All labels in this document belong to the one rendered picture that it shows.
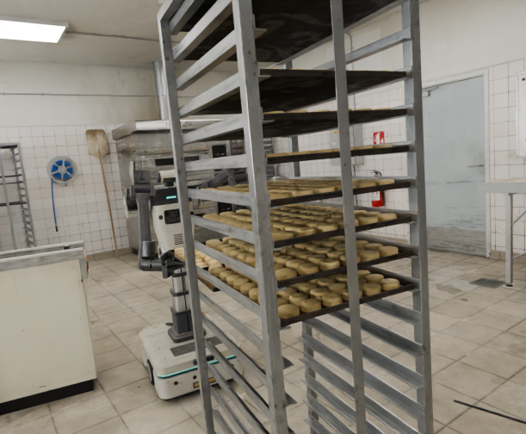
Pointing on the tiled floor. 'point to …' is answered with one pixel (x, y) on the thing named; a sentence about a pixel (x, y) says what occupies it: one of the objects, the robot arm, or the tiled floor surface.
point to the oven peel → (96, 139)
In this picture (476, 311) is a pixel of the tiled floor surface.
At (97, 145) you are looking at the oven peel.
